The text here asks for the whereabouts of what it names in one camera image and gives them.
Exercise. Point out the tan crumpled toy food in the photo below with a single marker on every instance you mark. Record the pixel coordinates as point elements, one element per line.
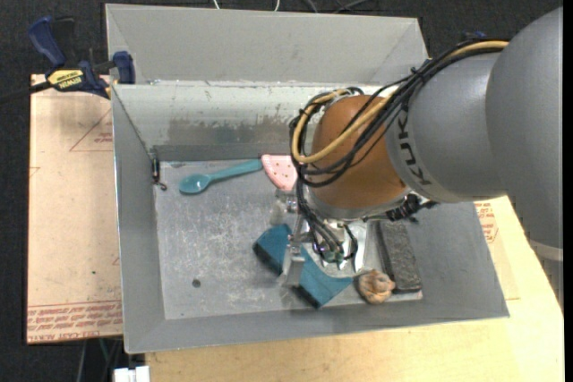
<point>375,286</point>

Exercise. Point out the teal plastic spoon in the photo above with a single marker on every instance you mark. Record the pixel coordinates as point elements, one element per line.
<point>201,182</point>

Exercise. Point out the grey metal bin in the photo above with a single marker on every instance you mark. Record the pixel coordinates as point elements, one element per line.
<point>215,237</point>

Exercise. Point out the black cylinder on white bracket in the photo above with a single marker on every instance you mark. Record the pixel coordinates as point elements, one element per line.
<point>405,208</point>

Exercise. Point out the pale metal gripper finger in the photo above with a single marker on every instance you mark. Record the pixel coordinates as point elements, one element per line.
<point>294,270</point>
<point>279,214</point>

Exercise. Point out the dark grey flat block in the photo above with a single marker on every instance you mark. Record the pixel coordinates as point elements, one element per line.
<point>398,255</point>

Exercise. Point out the pink dotted sponge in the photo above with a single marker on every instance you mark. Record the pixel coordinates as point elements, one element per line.
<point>279,172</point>

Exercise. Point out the teal blue block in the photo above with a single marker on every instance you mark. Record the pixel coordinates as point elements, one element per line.
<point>320,284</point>

